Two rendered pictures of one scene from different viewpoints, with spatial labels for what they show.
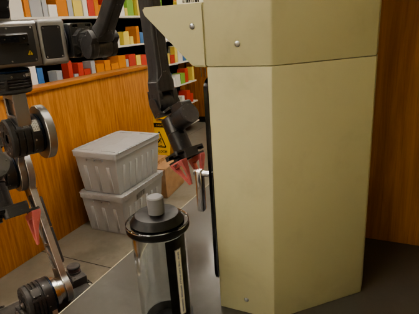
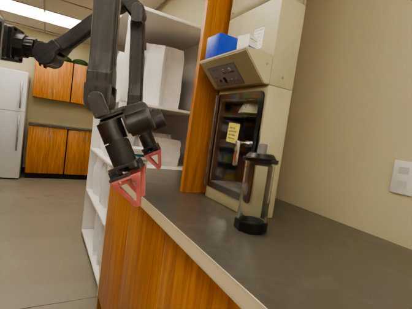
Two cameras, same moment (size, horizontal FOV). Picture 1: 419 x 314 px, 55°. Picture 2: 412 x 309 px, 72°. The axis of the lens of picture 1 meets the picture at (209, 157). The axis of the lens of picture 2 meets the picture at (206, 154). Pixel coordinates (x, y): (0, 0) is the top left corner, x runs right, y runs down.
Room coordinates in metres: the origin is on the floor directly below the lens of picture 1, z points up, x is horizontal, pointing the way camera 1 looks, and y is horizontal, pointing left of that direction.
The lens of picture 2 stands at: (0.27, 0.91, 1.22)
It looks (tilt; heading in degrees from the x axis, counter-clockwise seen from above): 4 degrees down; 304
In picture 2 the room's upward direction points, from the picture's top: 8 degrees clockwise
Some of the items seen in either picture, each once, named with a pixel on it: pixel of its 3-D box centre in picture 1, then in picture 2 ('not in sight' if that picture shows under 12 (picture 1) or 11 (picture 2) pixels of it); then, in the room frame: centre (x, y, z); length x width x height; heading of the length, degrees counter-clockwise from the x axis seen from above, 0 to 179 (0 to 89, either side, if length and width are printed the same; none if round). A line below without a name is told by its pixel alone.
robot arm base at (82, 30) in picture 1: (86, 40); (24, 46); (1.51, 0.41, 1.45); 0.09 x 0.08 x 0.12; 131
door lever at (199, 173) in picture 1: (207, 190); (240, 152); (0.74, 0.01, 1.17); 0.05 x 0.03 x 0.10; 64
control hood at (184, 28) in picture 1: (212, 32); (230, 71); (0.84, -0.02, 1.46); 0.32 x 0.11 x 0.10; 154
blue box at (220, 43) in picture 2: not in sight; (222, 49); (0.92, -0.06, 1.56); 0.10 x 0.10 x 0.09; 64
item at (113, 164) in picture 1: (120, 161); not in sight; (3.04, 0.70, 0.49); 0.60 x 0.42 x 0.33; 154
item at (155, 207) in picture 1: (156, 214); (261, 154); (0.62, 0.10, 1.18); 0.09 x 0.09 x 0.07
